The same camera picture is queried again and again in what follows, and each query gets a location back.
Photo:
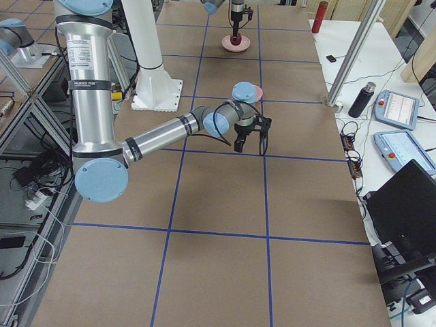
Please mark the black orange usb hub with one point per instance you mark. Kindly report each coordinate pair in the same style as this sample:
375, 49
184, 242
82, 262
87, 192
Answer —
353, 158

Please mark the black water bottle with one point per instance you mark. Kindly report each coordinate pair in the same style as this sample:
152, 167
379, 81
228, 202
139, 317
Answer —
362, 100

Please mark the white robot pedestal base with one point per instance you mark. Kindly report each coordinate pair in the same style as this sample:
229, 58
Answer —
155, 89

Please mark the teach pendant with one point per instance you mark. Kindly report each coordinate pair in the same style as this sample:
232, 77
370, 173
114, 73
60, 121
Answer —
396, 109
400, 147

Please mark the black monitor stand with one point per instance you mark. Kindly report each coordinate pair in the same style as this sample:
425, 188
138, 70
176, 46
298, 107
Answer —
405, 274

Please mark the white enamel pot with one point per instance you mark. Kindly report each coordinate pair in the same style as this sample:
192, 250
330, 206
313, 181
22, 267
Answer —
117, 101

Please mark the aluminium frame post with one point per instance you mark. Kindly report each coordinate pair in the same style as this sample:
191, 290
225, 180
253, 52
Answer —
354, 49

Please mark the red apple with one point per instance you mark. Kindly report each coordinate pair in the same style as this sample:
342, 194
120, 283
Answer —
236, 41

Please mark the black laptop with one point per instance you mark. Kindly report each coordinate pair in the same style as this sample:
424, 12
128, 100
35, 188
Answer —
405, 206

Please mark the red water bottle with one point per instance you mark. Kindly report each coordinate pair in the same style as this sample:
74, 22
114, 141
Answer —
319, 16

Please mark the far teach pendant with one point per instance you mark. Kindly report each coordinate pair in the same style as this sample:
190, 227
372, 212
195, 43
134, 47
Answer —
396, 109

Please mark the small black device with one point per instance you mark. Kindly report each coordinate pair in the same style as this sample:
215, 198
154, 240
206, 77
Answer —
331, 58

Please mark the near teach pendant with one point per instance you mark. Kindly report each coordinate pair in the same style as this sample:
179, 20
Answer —
400, 147

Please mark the pink bowl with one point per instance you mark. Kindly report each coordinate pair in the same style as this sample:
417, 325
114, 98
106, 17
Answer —
259, 93

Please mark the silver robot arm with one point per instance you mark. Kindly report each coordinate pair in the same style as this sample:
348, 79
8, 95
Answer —
100, 160
211, 6

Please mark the pink plate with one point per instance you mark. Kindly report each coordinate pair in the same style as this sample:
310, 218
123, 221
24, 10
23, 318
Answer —
243, 46

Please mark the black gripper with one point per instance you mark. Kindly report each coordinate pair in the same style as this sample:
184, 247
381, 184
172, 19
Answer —
236, 13
243, 131

